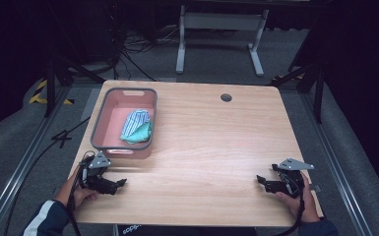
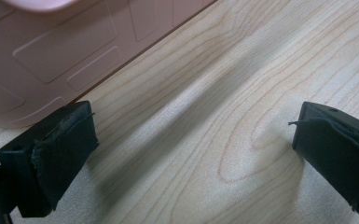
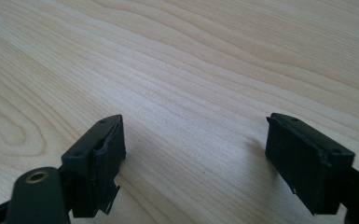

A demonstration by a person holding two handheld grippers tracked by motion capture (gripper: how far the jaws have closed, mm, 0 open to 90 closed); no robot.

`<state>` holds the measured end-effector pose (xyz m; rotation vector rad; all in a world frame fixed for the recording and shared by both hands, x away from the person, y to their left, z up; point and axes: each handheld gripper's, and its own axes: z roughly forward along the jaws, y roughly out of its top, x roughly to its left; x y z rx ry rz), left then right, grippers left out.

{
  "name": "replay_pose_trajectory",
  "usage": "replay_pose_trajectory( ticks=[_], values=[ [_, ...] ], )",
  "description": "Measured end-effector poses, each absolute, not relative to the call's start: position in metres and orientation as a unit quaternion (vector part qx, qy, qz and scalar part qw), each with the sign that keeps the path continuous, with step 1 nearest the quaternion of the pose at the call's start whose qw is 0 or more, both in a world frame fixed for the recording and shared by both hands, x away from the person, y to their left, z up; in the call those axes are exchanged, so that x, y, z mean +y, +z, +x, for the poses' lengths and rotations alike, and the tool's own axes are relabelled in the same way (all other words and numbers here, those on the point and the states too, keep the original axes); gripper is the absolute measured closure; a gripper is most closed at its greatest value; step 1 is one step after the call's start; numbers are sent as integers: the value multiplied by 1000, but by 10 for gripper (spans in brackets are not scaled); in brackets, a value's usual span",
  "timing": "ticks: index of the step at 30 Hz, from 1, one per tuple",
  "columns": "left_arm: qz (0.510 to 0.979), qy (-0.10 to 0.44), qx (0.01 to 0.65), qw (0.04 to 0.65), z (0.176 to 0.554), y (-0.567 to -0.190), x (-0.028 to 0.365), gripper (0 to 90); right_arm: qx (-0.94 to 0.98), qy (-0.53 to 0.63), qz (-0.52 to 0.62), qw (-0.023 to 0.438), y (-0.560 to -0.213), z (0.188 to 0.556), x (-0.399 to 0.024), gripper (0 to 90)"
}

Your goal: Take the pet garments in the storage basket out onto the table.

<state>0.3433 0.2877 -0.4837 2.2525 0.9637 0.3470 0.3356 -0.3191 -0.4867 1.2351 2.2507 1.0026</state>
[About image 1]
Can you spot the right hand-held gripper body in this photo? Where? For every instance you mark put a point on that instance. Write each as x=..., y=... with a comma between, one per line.
x=290, y=178

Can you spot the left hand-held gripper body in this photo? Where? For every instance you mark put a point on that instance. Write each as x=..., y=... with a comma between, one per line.
x=95, y=170

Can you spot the striped blue and teal cloth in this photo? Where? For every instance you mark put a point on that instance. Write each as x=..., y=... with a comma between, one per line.
x=137, y=128

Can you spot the pink basket with grey rim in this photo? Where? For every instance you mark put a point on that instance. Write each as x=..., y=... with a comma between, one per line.
x=114, y=113

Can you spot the person's right hand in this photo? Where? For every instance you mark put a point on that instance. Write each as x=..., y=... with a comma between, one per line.
x=298, y=205

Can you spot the person's left hand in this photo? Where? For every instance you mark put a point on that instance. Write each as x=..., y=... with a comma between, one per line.
x=78, y=193

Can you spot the black tripod stand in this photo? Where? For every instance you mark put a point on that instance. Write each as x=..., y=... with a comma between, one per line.
x=50, y=88
x=318, y=91

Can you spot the yellow and black floor tape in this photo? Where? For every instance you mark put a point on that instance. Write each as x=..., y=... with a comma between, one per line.
x=36, y=96

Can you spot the metal floor rail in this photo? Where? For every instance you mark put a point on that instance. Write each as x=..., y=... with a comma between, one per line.
x=338, y=164
x=16, y=173

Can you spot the white metal stand frame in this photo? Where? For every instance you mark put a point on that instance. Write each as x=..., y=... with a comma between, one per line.
x=221, y=21

